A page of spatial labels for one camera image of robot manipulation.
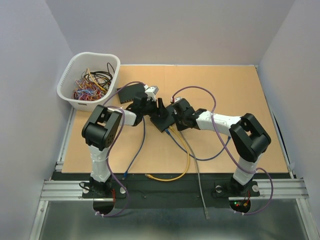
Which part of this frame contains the aluminium mounting rail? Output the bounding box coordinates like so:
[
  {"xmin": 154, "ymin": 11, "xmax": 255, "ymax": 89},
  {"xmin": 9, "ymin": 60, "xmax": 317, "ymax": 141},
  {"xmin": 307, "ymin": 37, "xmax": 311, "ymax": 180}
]
[{"xmin": 40, "ymin": 178, "xmax": 309, "ymax": 201}]

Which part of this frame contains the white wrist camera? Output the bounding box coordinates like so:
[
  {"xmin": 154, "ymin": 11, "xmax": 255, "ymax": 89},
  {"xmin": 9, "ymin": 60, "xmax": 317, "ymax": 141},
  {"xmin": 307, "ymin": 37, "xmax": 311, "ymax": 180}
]
[
  {"xmin": 143, "ymin": 84, "xmax": 159, "ymax": 99},
  {"xmin": 171, "ymin": 97, "xmax": 182, "ymax": 104}
]

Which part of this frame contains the white plastic basket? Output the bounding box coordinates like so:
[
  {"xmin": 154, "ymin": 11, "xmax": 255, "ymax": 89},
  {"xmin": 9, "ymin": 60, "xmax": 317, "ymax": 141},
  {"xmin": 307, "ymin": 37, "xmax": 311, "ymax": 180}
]
[{"xmin": 56, "ymin": 52, "xmax": 121, "ymax": 112}]

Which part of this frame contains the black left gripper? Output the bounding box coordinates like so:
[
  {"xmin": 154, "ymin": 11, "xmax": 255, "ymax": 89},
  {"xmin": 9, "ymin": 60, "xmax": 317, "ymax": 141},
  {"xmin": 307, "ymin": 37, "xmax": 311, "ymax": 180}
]
[{"xmin": 141, "ymin": 97, "xmax": 169, "ymax": 119}]

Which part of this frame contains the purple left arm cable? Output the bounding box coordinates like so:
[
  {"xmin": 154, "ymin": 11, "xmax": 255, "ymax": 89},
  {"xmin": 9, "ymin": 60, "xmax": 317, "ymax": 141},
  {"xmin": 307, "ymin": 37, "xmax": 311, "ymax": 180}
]
[{"xmin": 102, "ymin": 81, "xmax": 130, "ymax": 218}]

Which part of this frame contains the black network switch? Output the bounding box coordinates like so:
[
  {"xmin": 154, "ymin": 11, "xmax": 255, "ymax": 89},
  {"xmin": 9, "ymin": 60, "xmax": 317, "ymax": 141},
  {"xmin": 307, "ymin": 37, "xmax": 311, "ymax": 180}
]
[
  {"xmin": 150, "ymin": 104, "xmax": 175, "ymax": 133},
  {"xmin": 117, "ymin": 83, "xmax": 146, "ymax": 104}
]

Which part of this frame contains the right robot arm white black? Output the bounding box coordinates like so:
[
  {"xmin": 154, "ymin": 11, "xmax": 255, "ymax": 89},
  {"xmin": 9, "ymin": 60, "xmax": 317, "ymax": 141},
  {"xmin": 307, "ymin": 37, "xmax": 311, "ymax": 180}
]
[{"xmin": 172, "ymin": 98, "xmax": 271, "ymax": 195}]

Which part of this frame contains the dark blue ethernet cable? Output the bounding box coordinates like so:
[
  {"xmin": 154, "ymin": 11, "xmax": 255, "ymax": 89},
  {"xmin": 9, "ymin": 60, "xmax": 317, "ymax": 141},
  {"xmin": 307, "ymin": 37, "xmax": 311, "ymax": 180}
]
[{"xmin": 121, "ymin": 116, "xmax": 147, "ymax": 180}]

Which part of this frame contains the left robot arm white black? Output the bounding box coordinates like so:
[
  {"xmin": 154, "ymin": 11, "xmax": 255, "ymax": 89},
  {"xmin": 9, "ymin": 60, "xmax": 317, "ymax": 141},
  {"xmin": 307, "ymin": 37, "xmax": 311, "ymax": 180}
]
[{"xmin": 79, "ymin": 92, "xmax": 170, "ymax": 199}]

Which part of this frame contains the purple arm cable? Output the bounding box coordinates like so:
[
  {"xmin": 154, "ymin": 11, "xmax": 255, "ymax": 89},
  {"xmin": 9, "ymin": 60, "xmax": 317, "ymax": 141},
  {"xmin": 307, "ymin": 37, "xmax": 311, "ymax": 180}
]
[
  {"xmin": 170, "ymin": 86, "xmax": 274, "ymax": 216},
  {"xmin": 102, "ymin": 81, "xmax": 130, "ymax": 218}
]

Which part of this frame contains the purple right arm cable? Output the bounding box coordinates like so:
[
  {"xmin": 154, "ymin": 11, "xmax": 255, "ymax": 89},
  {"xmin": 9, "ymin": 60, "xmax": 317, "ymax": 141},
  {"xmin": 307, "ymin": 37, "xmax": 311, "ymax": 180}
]
[{"xmin": 170, "ymin": 86, "xmax": 274, "ymax": 216}]

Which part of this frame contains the grey ethernet cable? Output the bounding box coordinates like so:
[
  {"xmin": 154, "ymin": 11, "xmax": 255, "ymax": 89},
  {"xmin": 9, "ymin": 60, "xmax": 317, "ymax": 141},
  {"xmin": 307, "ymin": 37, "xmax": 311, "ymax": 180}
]
[{"xmin": 178, "ymin": 129, "xmax": 211, "ymax": 221}]

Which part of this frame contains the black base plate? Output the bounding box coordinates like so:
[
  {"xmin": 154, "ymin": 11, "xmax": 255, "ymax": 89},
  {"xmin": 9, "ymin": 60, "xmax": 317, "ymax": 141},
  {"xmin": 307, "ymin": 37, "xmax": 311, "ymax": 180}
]
[{"xmin": 85, "ymin": 173, "xmax": 260, "ymax": 214}]

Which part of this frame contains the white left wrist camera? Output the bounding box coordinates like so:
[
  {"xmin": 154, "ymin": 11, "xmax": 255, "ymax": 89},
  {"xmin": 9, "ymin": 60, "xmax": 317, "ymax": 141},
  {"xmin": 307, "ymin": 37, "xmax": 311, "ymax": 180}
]
[{"xmin": 143, "ymin": 84, "xmax": 159, "ymax": 99}]

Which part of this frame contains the tangled coloured wire bundle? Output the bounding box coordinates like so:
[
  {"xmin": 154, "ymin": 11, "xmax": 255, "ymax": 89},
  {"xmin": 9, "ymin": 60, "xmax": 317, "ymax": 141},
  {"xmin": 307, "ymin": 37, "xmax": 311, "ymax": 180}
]
[{"xmin": 72, "ymin": 62, "xmax": 116, "ymax": 101}]

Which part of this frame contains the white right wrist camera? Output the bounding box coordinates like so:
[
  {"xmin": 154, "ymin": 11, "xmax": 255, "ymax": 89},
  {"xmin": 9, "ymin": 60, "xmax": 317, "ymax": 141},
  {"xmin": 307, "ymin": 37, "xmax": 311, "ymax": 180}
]
[{"xmin": 171, "ymin": 97, "xmax": 182, "ymax": 104}]

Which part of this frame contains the yellow ethernet cable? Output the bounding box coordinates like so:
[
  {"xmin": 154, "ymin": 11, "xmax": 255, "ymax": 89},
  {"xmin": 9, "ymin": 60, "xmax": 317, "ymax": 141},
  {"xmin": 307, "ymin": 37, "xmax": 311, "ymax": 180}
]
[{"xmin": 144, "ymin": 126, "xmax": 191, "ymax": 182}]

